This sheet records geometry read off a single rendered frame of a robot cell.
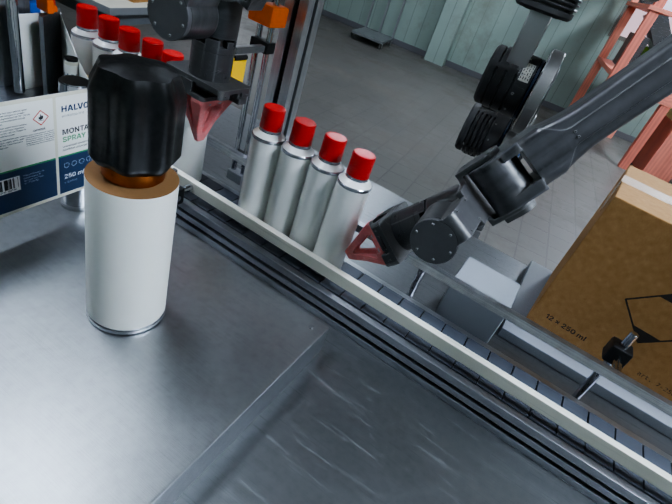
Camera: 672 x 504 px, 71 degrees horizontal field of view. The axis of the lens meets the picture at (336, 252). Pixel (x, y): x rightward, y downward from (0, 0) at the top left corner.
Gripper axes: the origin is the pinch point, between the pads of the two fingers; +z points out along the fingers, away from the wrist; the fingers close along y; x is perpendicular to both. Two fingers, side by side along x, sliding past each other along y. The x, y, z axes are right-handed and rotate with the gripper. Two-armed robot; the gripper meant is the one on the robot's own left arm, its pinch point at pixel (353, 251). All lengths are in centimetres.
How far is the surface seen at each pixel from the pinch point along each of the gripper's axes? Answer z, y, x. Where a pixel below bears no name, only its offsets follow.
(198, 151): 18.8, 0.2, -26.2
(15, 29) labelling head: 28, 12, -54
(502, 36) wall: 87, -711, -94
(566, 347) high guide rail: -21.8, -2.8, 23.9
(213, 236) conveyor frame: 20.3, 5.2, -12.2
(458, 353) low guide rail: -10.5, 4.2, 18.0
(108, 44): 24, 1, -49
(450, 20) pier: 135, -682, -149
